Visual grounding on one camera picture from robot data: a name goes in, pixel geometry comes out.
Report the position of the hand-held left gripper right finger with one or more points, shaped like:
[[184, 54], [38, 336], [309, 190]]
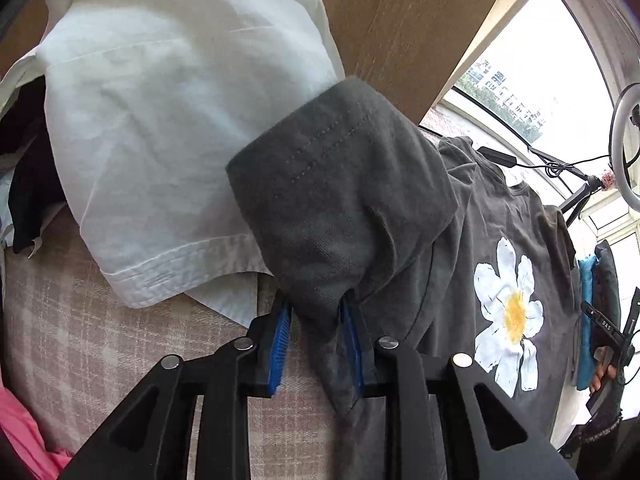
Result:
[[352, 345]]

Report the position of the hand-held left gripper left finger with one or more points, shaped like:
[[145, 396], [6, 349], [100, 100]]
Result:
[[280, 350]]

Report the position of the grey daisy print t-shirt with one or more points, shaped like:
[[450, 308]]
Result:
[[340, 200]]

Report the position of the person's right forearm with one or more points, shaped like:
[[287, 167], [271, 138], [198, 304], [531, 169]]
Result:
[[600, 430]]

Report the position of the person's right hand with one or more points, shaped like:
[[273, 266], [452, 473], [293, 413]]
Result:
[[602, 377]]

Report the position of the blue striped cloth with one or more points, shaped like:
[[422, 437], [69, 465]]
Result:
[[585, 310]]

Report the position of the dark grey folded cloth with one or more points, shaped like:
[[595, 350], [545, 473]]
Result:
[[607, 280]]

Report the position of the black tripod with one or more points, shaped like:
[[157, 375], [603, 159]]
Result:
[[575, 202]]

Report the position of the pink plaid bed sheet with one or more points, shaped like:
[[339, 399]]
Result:
[[100, 310]]

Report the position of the black power adapter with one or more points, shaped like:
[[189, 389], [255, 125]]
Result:
[[500, 157]]

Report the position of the bay window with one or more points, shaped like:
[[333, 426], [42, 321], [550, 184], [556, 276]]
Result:
[[540, 70]]

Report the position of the white garment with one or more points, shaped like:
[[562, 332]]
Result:
[[165, 110]]

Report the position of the pink garment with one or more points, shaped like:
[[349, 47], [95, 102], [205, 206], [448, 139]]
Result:
[[25, 435]]

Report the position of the black garment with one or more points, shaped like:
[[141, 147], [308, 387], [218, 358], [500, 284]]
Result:
[[35, 185]]

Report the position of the plywood board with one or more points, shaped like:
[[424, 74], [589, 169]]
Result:
[[410, 35]]

